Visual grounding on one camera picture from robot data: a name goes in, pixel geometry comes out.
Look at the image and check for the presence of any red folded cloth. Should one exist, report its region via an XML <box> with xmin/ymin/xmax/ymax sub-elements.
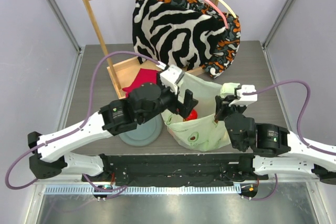
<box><xmin>122</xmin><ymin>69</ymin><xmax>160</xmax><ymax>100</ymax></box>

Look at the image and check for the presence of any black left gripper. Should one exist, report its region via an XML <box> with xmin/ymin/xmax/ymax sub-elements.
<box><xmin>139</xmin><ymin>72</ymin><xmax>198</xmax><ymax>124</ymax></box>

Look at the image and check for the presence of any grey blue plate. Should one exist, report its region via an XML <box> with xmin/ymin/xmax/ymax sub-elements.
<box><xmin>119</xmin><ymin>115</ymin><xmax>163</xmax><ymax>147</ymax></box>

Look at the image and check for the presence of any white slotted cable duct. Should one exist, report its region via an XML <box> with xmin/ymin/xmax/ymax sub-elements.
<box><xmin>44</xmin><ymin>184</ymin><xmax>241</xmax><ymax>195</ymax></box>

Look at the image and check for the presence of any pale green plastic bag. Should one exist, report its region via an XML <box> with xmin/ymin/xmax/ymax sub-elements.
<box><xmin>162</xmin><ymin>73</ymin><xmax>240</xmax><ymax>152</ymax></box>

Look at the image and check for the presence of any aluminium frame rail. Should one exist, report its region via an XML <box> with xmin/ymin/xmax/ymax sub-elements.
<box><xmin>46</xmin><ymin>0</ymin><xmax>81</xmax><ymax>53</ymax></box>

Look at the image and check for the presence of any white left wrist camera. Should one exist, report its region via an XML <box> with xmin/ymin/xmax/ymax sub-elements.
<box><xmin>160</xmin><ymin>65</ymin><xmax>184</xmax><ymax>95</ymax></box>

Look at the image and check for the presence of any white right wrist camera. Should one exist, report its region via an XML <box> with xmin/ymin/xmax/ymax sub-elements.
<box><xmin>220</xmin><ymin>83</ymin><xmax>258</xmax><ymax>106</ymax></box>

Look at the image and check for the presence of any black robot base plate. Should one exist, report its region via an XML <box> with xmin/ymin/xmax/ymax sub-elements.
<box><xmin>82</xmin><ymin>153</ymin><xmax>268</xmax><ymax>187</ymax></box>

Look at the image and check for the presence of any red apple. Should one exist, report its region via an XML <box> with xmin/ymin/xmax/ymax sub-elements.
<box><xmin>184</xmin><ymin>109</ymin><xmax>198</xmax><ymax>121</ymax></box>

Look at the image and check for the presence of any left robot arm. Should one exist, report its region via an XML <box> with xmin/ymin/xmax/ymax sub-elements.
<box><xmin>28</xmin><ymin>83</ymin><xmax>198</xmax><ymax>182</ymax></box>

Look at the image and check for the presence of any wooden clothes rack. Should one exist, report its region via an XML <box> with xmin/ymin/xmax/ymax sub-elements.
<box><xmin>78</xmin><ymin>0</ymin><xmax>227</xmax><ymax>100</ymax></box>

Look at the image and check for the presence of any zebra pattern garment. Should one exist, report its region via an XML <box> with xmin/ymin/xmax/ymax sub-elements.
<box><xmin>132</xmin><ymin>0</ymin><xmax>226</xmax><ymax>70</ymax></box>

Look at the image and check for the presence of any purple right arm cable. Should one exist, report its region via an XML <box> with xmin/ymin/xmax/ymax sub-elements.
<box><xmin>241</xmin><ymin>79</ymin><xmax>336</xmax><ymax>201</ymax></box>

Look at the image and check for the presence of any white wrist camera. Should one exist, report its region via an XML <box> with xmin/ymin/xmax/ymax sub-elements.
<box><xmin>220</xmin><ymin>83</ymin><xmax>258</xmax><ymax>106</ymax></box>
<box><xmin>160</xmin><ymin>65</ymin><xmax>184</xmax><ymax>95</ymax></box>

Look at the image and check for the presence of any camouflage pattern garment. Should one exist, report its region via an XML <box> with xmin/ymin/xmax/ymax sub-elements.
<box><xmin>151</xmin><ymin>0</ymin><xmax>240</xmax><ymax>79</ymax></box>

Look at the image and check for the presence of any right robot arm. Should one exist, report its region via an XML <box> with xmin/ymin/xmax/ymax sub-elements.
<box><xmin>215</xmin><ymin>95</ymin><xmax>335</xmax><ymax>185</ymax></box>

